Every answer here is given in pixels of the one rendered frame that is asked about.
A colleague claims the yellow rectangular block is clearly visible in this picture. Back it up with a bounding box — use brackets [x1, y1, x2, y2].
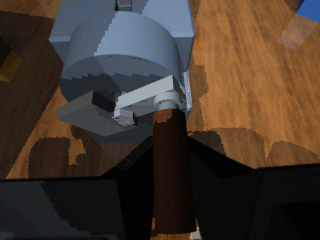
[0, 36, 13, 68]

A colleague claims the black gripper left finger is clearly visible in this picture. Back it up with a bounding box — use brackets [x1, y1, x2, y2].
[0, 136, 154, 240]

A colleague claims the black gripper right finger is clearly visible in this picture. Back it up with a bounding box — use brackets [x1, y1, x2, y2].
[188, 136, 320, 240]

